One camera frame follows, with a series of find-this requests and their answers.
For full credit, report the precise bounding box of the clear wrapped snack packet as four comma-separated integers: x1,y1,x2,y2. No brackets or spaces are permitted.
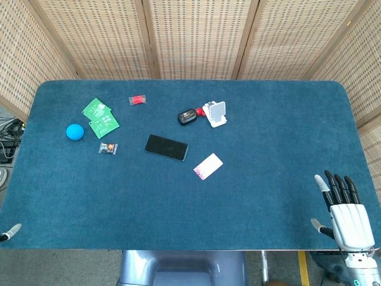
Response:
98,142,119,156

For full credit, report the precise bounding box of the blue felt table cover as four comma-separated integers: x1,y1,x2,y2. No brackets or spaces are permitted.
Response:
0,79,367,251

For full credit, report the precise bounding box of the green sachet packet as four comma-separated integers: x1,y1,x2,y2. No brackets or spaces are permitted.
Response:
82,97,113,120
88,111,120,139

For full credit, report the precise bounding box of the white folding phone stand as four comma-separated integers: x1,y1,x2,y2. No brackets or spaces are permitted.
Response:
202,100,229,128

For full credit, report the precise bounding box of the small black box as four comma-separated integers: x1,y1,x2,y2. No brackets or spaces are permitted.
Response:
177,108,198,126

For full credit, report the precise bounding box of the grey-blue robot torso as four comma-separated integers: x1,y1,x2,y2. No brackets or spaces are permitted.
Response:
117,249,248,286

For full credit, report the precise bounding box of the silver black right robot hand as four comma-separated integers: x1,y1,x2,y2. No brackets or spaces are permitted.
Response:
310,170,376,254

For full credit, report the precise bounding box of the white metal table leg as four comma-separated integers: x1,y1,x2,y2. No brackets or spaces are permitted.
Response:
261,250,270,284

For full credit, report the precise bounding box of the blue ball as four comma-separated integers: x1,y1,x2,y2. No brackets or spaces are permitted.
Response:
65,123,85,141

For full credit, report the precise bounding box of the woven bamboo screen panel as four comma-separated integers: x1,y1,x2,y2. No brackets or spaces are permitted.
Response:
142,0,260,80
238,0,367,80
29,0,159,80
0,0,77,123
309,0,381,191

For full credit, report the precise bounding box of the white pink card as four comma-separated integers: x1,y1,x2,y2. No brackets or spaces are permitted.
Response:
193,153,224,181

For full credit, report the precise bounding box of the black floor cable tangle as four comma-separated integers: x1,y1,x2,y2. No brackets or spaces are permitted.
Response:
0,117,26,163

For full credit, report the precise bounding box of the black smartphone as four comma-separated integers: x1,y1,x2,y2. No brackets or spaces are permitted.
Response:
144,133,189,162

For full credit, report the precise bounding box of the red wrapped candy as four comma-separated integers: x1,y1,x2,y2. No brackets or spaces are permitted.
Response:
128,94,148,105

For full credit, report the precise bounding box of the yellow floor tape strip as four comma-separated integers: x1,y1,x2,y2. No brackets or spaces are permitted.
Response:
298,251,310,286

